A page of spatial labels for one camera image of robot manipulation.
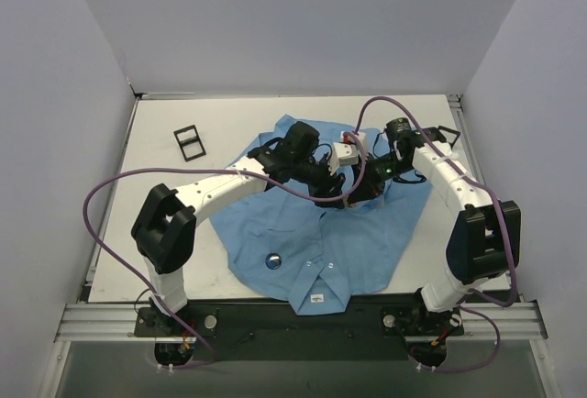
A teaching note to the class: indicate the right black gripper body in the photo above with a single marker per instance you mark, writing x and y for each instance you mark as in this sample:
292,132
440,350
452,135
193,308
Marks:
365,185

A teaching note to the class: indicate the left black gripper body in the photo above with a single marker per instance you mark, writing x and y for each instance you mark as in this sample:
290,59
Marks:
331,184

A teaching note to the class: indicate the blue button-up shirt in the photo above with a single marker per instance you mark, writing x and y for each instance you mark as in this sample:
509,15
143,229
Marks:
328,255

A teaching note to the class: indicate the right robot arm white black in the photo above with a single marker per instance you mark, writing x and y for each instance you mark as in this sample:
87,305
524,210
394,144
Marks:
485,240

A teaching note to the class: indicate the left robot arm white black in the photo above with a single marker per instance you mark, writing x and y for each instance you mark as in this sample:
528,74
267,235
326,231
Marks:
164,230

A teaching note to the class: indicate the round blue badge pin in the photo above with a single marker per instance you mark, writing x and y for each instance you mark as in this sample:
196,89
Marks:
273,261

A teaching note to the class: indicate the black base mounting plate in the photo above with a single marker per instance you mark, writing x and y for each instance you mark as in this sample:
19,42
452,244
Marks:
303,345

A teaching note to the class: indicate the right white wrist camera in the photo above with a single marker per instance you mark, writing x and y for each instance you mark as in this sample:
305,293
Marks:
356,139

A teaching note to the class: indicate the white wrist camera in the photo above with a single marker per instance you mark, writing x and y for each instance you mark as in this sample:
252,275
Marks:
356,139
342,155

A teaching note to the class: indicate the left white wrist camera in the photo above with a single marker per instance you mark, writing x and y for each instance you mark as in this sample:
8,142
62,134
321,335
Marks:
342,155

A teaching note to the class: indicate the right black rectangular frame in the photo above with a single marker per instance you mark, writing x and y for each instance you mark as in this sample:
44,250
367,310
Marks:
447,134

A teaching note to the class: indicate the black rectangular frame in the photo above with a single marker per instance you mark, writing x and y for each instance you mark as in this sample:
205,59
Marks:
447,134
190,143

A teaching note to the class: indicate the left black rectangular frame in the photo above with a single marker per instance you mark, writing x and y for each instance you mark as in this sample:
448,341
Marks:
190,143

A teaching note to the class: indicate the aluminium front rail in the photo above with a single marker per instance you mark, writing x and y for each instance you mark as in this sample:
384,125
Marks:
122,322

